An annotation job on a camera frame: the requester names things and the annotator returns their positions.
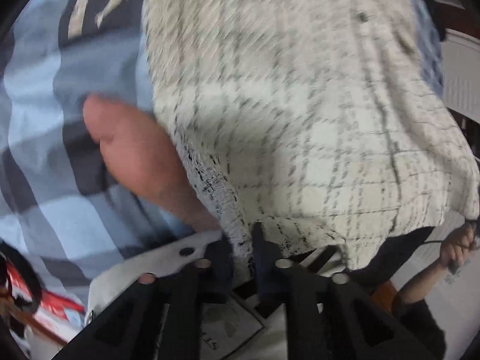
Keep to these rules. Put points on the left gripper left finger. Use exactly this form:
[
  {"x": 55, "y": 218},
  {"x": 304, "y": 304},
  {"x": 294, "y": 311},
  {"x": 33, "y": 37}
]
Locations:
[{"x": 159, "y": 318}]

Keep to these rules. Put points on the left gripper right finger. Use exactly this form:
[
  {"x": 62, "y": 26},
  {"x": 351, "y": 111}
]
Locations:
[{"x": 326, "y": 318}]

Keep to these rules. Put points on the cream plaid tweed shirt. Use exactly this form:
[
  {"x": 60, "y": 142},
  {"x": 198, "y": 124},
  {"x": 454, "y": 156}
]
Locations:
[{"x": 310, "y": 117}]

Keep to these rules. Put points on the person's right forearm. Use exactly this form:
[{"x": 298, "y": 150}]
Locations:
[{"x": 419, "y": 286}]

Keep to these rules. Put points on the person's right hand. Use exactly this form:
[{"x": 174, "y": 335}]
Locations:
[{"x": 458, "y": 245}]

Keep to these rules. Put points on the person's left hand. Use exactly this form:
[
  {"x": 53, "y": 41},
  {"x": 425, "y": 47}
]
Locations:
[{"x": 141, "y": 157}]

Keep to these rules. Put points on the blue grey checkered bedsheet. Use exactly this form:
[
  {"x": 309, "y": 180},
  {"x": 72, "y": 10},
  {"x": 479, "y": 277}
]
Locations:
[{"x": 59, "y": 206}]

